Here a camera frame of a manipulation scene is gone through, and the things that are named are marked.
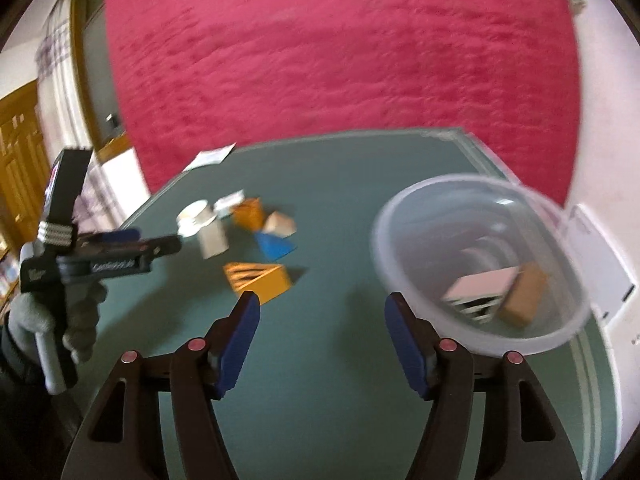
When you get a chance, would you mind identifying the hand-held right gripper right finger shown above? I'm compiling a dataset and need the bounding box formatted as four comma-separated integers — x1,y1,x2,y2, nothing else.
384,292,583,480

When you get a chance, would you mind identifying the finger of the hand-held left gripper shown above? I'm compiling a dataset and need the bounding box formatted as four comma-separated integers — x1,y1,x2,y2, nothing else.
59,234,182,281
75,228,142,250

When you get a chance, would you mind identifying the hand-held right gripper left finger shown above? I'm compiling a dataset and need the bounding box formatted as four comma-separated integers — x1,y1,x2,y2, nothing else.
60,290,262,480

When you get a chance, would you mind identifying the orange striped triangular block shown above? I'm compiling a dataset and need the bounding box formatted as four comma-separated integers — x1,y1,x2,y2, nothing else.
222,261,292,306

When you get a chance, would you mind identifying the white cup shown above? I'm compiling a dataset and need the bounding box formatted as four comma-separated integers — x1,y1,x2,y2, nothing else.
176,200,218,238

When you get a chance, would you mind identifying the blue triangular block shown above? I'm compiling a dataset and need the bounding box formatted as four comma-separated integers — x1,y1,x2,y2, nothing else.
252,231,297,262

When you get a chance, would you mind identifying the clear plastic container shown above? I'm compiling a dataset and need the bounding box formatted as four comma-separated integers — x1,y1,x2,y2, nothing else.
371,174,593,358

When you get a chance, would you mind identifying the tan wedge wooden block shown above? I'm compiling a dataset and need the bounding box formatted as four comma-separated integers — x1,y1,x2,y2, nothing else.
261,211,297,238

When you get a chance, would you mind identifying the small orange block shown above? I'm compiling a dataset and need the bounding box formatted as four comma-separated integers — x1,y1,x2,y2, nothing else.
232,198,265,231

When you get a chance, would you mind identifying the person's left forearm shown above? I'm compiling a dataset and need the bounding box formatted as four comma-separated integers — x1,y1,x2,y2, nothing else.
0,325,88,480

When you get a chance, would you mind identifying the wooden door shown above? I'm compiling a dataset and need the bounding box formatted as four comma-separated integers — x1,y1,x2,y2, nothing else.
0,80,51,261

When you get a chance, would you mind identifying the white striped triangular block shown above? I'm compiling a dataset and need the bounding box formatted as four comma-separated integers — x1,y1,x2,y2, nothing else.
442,266,521,322

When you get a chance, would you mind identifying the small white grey object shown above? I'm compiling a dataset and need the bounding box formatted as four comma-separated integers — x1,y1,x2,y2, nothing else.
214,190,246,213

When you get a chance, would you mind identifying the white paper slip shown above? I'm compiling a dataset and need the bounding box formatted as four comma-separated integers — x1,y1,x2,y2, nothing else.
182,143,237,172

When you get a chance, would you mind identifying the tan rectangular wooden block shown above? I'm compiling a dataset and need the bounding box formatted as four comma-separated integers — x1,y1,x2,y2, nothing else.
497,262,549,328

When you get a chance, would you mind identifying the green mat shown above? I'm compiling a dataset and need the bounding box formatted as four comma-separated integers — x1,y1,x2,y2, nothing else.
65,127,623,480

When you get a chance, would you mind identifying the red quilted blanket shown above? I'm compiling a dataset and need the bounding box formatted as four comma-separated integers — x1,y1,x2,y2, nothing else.
104,0,581,208

